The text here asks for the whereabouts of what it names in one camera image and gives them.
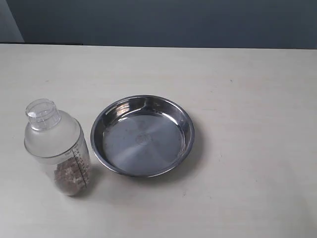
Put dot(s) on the clear plastic shaker bottle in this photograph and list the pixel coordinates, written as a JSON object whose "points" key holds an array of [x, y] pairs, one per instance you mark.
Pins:
{"points": [[56, 140]]}

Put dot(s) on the round stainless steel dish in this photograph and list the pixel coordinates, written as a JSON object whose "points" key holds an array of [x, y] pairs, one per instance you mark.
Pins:
{"points": [[142, 136]]}

